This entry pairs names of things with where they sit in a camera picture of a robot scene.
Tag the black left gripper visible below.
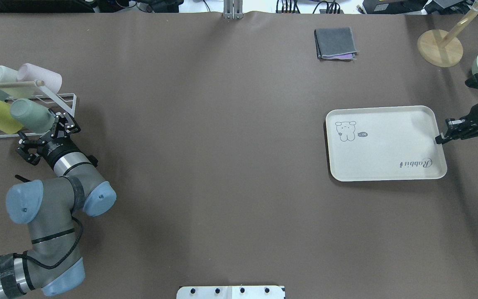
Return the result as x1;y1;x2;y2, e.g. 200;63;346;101
16;112;81;168

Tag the green cup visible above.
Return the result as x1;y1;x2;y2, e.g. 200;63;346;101
10;98;55;134

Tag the cream rabbit tray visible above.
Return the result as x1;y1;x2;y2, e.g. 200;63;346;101
325;105;448;182

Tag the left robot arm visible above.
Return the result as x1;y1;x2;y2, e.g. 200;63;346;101
0;112;117;299

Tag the pink cup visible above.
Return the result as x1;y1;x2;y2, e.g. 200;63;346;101
17;63;63;93

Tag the wooden cup tree stand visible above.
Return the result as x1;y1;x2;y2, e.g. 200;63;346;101
417;0;478;68

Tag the cream white cup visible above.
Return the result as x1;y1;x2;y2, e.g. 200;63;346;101
0;66;34;98

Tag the grey folded cloth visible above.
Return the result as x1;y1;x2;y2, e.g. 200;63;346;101
314;27;358;61

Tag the white wire cup rack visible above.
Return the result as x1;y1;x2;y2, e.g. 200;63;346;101
0;80;78;117

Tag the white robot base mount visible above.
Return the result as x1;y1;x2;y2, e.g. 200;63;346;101
176;284;286;299

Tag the aluminium frame post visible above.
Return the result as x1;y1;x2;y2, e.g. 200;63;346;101
223;0;244;20

